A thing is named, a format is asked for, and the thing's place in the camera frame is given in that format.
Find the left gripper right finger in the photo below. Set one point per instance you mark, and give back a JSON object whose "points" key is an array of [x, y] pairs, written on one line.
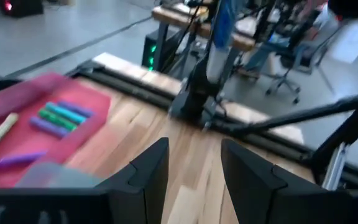
{"points": [[291, 207]]}

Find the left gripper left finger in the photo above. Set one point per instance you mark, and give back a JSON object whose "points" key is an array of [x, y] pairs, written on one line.
{"points": [[73, 208]]}

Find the purple highlighter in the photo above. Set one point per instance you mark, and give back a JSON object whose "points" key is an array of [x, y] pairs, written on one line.
{"points": [[11, 160]]}

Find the teal highlighter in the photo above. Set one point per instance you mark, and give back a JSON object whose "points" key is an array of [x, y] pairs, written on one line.
{"points": [[65, 113]]}

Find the blue marker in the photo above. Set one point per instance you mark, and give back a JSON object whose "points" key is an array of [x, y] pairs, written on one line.
{"points": [[217, 56]]}

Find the pink plastic bin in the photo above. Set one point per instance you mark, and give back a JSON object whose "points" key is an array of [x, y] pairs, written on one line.
{"points": [[82, 102]]}

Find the black office chair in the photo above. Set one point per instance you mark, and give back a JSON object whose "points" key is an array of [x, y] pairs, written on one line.
{"points": [[281, 84]]}

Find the green lit computer tower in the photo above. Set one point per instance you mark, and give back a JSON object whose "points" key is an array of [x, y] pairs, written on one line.
{"points": [[152, 53]]}

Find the red lit black box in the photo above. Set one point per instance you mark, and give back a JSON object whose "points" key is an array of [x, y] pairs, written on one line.
{"points": [[20, 7]]}

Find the wooden workbench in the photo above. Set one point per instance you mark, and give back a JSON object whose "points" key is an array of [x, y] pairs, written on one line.
{"points": [[179, 18]]}

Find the silver aluminium post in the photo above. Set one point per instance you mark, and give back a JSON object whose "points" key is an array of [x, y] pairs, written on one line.
{"points": [[334, 168]]}

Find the black table frame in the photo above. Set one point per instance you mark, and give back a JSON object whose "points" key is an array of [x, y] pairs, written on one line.
{"points": [[135, 90]]}

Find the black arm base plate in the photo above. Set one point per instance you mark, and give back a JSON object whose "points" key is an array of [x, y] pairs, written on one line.
{"points": [[191, 109]]}

